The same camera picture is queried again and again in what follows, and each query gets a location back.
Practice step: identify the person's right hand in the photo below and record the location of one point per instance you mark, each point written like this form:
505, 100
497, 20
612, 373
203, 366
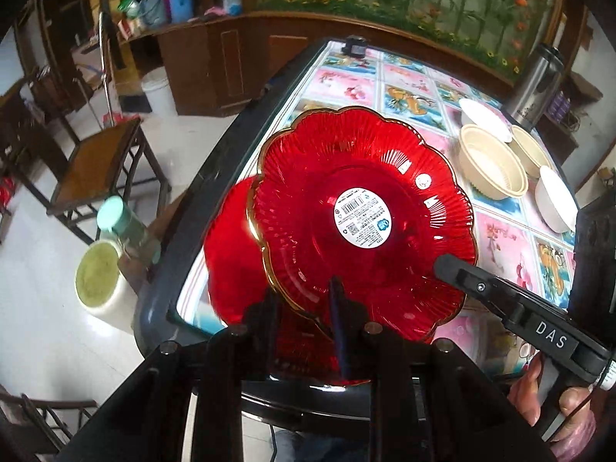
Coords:
522, 394

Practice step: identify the blue bag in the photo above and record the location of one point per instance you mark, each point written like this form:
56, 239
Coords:
154, 7

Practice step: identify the white bowl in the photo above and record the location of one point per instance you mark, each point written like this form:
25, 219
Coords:
553, 202
483, 118

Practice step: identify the red glass plate with label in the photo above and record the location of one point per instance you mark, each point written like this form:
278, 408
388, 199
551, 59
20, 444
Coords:
313, 163

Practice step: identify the person's blue trousers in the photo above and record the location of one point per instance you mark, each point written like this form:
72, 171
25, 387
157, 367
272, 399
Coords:
303, 447

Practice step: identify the steel thermos flask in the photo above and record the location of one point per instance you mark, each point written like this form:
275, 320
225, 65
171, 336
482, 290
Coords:
534, 86

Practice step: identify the white bucket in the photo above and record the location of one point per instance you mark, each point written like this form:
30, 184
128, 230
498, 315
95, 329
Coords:
159, 91

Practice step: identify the pink cloth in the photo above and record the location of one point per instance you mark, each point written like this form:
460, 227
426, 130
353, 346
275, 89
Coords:
215, 11

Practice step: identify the black power adapter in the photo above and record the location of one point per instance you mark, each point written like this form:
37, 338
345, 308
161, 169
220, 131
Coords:
355, 45

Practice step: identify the wooden cabinet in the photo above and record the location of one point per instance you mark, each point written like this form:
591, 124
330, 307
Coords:
231, 57

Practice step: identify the black framed table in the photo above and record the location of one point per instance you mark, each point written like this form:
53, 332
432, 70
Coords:
216, 154

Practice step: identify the white tub green contents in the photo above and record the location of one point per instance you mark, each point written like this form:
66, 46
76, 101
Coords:
103, 284

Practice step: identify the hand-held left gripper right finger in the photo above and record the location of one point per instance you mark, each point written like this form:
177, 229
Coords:
339, 327

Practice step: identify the printed fruit tablecloth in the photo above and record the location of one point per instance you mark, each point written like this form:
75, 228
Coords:
409, 91

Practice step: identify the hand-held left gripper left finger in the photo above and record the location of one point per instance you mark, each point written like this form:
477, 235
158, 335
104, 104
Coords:
226, 394

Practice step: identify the green lidded jar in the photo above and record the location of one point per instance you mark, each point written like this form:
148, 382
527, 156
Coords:
125, 224

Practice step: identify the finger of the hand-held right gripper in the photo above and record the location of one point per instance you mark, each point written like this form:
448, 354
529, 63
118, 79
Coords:
476, 286

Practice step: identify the flower wall mural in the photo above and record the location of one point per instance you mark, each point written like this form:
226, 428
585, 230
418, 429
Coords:
433, 0

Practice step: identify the large beige bowl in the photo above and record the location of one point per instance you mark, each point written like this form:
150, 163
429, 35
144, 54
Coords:
486, 163

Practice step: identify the dark wooden chair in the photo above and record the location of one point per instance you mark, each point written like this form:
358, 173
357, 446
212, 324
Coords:
43, 418

